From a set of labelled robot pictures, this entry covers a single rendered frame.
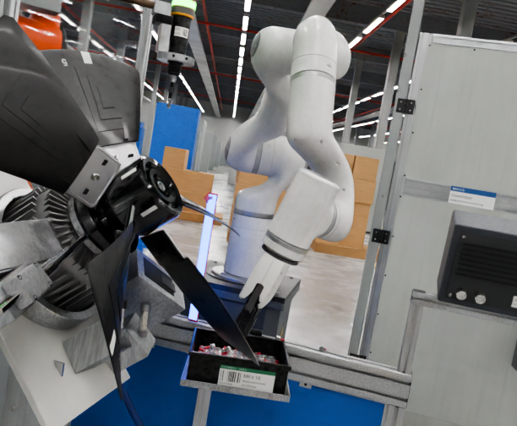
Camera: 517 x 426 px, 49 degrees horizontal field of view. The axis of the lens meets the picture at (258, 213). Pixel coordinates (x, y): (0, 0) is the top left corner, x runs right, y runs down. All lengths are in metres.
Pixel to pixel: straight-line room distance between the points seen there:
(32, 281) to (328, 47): 0.69
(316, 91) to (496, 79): 1.83
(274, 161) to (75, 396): 0.86
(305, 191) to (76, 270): 0.41
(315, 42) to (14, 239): 0.65
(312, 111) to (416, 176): 1.75
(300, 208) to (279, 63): 0.43
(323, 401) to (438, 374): 1.53
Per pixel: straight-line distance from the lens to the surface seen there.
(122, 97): 1.16
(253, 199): 1.60
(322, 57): 1.14
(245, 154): 1.57
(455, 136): 2.81
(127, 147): 1.08
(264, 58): 1.32
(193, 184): 10.24
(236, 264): 1.63
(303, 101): 1.09
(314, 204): 1.01
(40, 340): 1.03
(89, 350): 1.04
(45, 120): 0.90
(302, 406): 1.49
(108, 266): 0.74
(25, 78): 0.89
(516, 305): 1.38
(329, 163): 1.10
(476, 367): 2.95
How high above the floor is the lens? 1.30
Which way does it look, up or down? 5 degrees down
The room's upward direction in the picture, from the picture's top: 10 degrees clockwise
